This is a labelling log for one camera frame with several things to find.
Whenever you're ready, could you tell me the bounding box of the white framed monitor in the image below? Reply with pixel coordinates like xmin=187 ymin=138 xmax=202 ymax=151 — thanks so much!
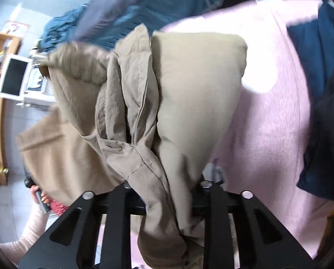
xmin=0 ymin=54 xmax=31 ymax=100

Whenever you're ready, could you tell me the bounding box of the pink polka dot bedding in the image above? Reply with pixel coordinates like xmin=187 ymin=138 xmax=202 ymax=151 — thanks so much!
xmin=97 ymin=0 xmax=334 ymax=269

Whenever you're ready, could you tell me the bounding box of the black knit sweater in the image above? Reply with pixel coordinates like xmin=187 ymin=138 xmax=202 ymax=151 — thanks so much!
xmin=304 ymin=59 xmax=334 ymax=174

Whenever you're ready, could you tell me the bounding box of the crumpled blue cloth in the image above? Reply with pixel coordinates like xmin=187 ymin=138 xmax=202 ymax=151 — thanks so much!
xmin=41 ymin=7 xmax=86 ymax=54

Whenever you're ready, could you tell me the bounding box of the person's left hand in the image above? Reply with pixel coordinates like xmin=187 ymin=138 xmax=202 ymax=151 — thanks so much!
xmin=29 ymin=185 xmax=54 ymax=215

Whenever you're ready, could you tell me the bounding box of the tan hooded puffer coat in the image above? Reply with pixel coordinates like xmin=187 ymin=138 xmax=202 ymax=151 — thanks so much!
xmin=15 ymin=24 xmax=249 ymax=269

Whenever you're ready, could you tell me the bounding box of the wooden shelf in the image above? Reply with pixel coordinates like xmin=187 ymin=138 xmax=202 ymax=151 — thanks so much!
xmin=0 ymin=31 xmax=23 ymax=187

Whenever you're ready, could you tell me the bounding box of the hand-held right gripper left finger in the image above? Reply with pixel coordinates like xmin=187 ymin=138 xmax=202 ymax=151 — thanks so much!
xmin=18 ymin=182 xmax=146 ymax=269

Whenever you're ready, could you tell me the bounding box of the person's left forearm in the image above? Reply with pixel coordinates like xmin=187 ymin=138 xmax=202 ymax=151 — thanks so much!
xmin=0 ymin=206 xmax=54 ymax=267

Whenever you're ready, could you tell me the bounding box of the navy garment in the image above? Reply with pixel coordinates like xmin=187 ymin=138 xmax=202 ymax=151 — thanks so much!
xmin=286 ymin=0 xmax=334 ymax=202

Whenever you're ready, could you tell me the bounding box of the red floral cloth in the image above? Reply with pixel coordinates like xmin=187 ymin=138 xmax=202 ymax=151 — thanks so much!
xmin=48 ymin=197 xmax=70 ymax=217

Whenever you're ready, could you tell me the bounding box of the white salon machine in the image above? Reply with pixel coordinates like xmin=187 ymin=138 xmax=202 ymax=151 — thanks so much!
xmin=17 ymin=52 xmax=58 ymax=108

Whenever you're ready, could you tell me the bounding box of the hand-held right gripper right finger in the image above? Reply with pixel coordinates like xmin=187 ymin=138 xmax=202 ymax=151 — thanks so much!
xmin=191 ymin=180 xmax=316 ymax=269

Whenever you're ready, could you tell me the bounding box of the blue massage bed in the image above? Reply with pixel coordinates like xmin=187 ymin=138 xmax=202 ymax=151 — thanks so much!
xmin=100 ymin=0 xmax=235 ymax=51

